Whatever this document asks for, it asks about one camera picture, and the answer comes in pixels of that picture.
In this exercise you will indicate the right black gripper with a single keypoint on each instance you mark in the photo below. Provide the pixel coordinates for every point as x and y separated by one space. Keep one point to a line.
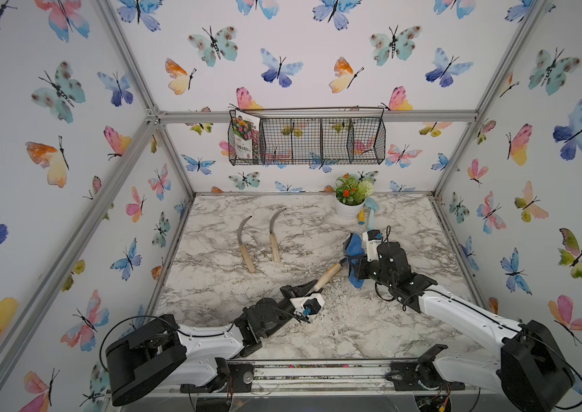
360 267

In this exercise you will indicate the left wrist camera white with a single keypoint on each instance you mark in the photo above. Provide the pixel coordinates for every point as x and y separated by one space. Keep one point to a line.
308 306

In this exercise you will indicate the blue grey rag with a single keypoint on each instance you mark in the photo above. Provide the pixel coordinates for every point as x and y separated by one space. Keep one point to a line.
355 254

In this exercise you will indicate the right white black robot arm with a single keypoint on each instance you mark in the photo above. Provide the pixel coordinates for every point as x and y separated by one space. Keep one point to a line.
524 362

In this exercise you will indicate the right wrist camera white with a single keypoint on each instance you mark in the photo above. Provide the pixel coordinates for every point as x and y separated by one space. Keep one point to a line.
371 240

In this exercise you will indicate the aluminium front rail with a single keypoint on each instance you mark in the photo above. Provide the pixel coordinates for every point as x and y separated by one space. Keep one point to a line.
264 377

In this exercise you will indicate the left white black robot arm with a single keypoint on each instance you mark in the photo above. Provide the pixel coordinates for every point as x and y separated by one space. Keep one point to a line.
163 351

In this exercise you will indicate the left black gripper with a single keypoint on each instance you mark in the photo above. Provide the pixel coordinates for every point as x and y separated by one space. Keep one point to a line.
294 291

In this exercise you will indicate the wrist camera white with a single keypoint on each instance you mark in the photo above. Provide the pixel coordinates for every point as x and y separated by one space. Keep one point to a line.
371 240
308 306

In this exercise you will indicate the white pot with plant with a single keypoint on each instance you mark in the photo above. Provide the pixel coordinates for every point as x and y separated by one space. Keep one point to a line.
351 194

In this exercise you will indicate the black wire wall basket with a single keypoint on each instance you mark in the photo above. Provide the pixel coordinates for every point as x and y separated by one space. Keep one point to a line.
316 137

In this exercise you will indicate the seed packet in basket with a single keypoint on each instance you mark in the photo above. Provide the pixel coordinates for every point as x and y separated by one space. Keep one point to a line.
246 133

